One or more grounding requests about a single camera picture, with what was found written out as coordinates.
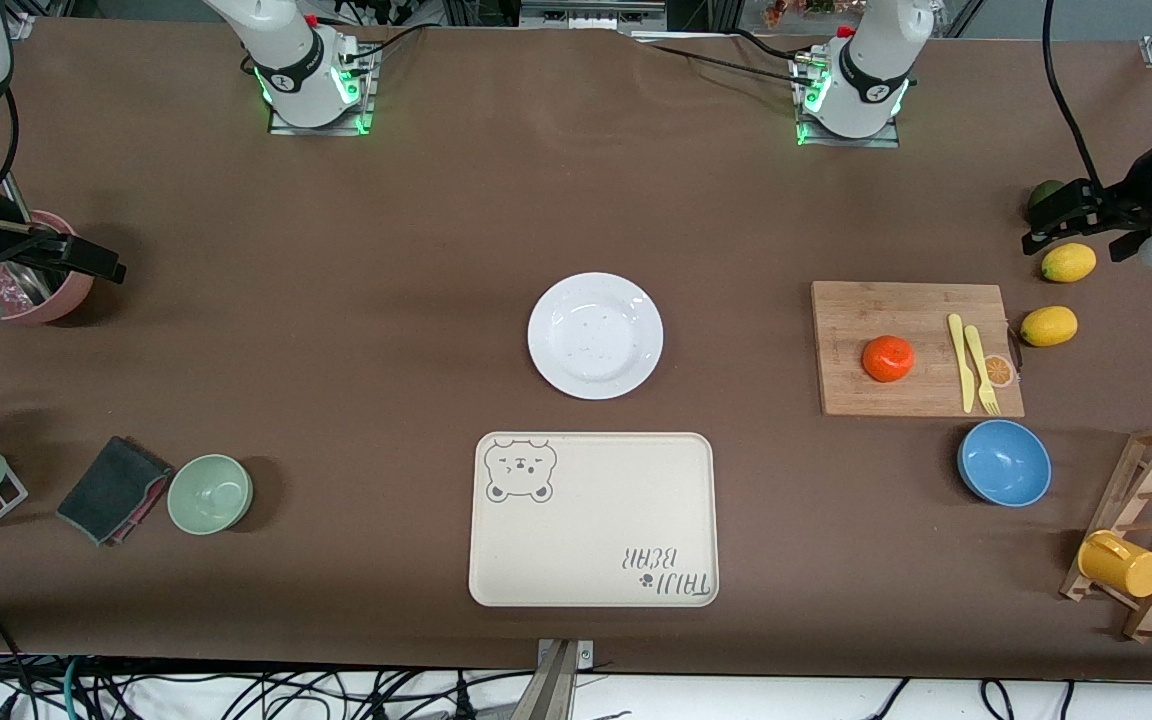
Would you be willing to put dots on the yellow lemon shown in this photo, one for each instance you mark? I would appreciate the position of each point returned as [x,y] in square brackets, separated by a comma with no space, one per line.
[1069,263]
[1049,326]

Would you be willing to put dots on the yellow mug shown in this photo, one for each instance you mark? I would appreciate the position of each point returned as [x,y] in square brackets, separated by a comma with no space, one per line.
[1126,568]

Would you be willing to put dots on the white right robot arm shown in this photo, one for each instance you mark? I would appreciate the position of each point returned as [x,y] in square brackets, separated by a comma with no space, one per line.
[291,60]

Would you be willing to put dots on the white round plate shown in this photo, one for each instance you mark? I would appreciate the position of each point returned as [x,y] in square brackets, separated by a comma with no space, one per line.
[596,335]

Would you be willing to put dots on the dark green avocado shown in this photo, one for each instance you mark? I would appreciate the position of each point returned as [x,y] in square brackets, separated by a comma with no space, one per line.
[1044,193]

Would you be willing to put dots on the dark grey folded cloth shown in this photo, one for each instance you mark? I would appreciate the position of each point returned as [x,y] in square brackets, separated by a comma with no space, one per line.
[111,488]

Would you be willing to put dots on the metal scoop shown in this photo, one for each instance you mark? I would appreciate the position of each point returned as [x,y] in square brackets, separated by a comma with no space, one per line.
[39,284]

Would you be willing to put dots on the bamboo cutting board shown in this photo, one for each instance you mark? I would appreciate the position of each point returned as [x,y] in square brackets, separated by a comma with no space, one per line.
[876,310]

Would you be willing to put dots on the yellow plastic fork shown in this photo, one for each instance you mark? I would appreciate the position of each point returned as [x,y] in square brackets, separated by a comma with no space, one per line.
[976,350]

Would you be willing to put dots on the orange mandarin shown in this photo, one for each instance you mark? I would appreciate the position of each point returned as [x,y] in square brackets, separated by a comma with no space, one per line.
[888,358]

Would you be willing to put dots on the clear ice pieces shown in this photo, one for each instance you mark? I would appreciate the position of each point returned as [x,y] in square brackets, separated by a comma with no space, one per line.
[8,290]

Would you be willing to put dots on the aluminium frame beam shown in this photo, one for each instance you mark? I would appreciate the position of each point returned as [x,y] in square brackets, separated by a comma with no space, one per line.
[591,12]

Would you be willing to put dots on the yellow plastic knife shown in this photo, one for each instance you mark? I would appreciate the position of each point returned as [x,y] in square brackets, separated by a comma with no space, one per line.
[962,370]

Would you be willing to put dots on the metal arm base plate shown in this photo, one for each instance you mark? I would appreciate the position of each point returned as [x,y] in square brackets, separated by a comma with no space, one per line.
[336,130]
[876,142]

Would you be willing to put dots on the cream tray with bear print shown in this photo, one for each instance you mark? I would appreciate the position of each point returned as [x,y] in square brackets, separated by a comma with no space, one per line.
[596,530]

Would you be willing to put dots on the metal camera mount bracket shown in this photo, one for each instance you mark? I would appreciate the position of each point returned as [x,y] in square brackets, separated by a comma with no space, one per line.
[556,690]

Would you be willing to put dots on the wooden mug rack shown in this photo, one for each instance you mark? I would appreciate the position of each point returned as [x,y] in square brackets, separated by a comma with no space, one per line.
[1139,490]

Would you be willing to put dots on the pale green bowl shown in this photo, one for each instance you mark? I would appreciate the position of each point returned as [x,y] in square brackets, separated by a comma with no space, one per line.
[209,495]

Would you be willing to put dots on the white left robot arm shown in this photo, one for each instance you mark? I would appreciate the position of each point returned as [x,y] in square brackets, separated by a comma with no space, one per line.
[866,70]

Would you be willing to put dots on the pink bowl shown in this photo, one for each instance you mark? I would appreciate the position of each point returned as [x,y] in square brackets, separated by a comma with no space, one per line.
[76,295]

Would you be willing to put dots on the blue bowl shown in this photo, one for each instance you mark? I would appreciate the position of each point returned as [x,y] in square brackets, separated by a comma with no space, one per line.
[1004,463]

